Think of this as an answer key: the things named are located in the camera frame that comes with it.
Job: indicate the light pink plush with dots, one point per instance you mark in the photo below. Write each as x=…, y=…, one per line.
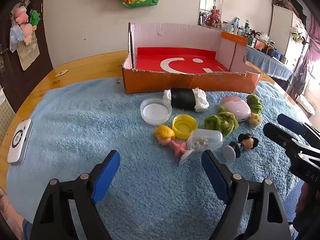
x=27, y=33

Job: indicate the dark patterned bag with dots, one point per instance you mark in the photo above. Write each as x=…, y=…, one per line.
x=285, y=2

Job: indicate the person's leg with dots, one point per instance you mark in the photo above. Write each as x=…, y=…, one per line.
x=11, y=215

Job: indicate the pink earbud case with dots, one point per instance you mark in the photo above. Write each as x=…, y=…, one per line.
x=237, y=107

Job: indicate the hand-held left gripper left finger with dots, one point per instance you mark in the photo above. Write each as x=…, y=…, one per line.
x=105, y=177

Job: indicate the small paper tag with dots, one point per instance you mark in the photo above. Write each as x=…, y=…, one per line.
x=61, y=73

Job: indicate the small blonde doll figure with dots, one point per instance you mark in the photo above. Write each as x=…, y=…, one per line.
x=255, y=120

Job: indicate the orange cardboard box red inside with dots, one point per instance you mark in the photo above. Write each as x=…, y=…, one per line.
x=190, y=82

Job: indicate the pink curtain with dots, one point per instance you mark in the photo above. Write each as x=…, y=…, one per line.
x=308, y=55

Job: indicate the blonde doll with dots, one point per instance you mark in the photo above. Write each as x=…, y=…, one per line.
x=165, y=136

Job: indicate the green spider toy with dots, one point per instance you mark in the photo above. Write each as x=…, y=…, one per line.
x=298, y=38

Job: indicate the yellow bottle cap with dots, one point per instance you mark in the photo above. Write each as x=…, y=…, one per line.
x=183, y=126

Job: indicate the wall mirror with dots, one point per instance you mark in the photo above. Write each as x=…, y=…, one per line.
x=207, y=0

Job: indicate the large green chenille scrunchie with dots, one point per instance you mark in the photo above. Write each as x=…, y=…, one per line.
x=220, y=123

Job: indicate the black-haired doll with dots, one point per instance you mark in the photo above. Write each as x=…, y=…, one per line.
x=246, y=142

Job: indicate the white cushion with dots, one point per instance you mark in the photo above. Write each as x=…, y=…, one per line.
x=306, y=103

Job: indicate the cloth-covered side table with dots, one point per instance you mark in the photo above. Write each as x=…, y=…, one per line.
x=272, y=65

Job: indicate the clear plastic bag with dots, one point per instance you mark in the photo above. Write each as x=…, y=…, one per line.
x=15, y=38

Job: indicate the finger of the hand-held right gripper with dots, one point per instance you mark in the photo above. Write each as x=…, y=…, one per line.
x=277, y=133
x=291, y=123

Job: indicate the white cabinet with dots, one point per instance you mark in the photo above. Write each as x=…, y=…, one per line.
x=281, y=27

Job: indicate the row of bottles and jars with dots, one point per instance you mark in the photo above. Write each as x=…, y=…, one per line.
x=250, y=33

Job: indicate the black roll with white tissue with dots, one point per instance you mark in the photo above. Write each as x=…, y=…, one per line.
x=182, y=98

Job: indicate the beige hanging organizer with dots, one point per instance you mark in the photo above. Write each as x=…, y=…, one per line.
x=28, y=57

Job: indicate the white pocket device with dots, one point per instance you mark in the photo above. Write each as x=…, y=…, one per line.
x=18, y=140

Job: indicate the blue fluffy blanket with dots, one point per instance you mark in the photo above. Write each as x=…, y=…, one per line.
x=87, y=130

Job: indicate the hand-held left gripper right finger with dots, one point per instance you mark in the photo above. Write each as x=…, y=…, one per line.
x=215, y=177

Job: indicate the red plush toy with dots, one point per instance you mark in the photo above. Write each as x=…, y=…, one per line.
x=213, y=17

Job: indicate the clear round plastic lid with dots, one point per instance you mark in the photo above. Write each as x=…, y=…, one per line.
x=155, y=112

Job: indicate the green plush toy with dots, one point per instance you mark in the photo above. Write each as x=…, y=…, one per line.
x=34, y=18

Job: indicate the small green chenille scrunchie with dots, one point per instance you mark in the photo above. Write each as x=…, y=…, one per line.
x=255, y=103

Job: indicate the clear plastic capsule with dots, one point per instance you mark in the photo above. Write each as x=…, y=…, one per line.
x=207, y=137

